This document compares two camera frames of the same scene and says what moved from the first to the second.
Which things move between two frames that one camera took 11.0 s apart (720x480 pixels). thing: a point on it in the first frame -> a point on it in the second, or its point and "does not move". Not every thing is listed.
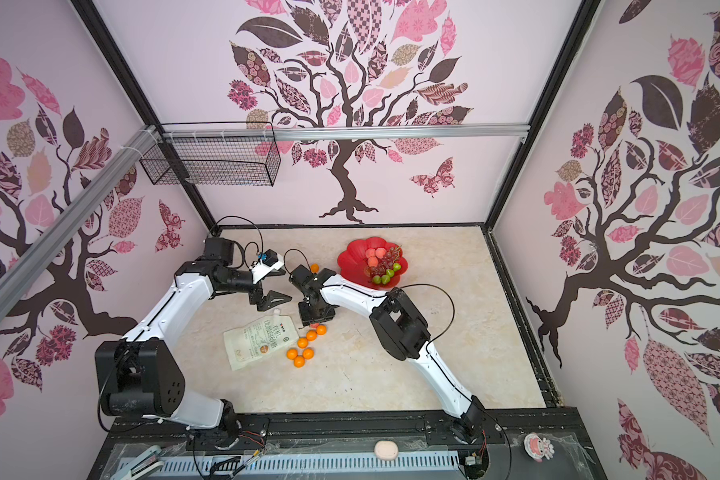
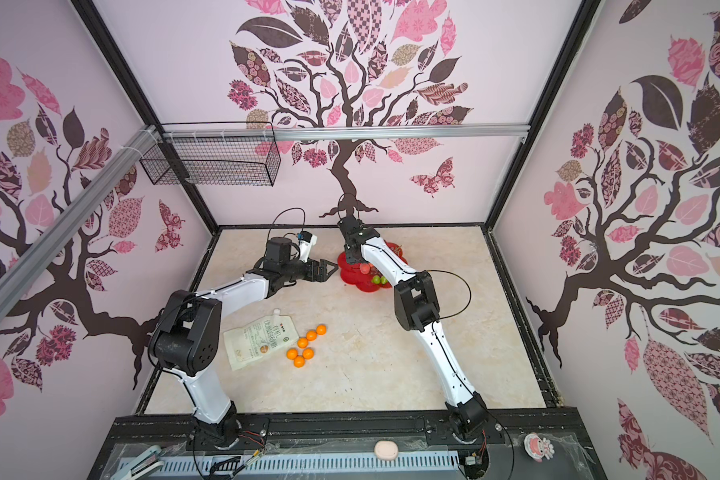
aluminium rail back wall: x=345 y=132 does not move
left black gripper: x=264 y=302 -> x=321 y=276
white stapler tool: x=147 y=463 does not move
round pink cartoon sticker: x=537 y=447 does not move
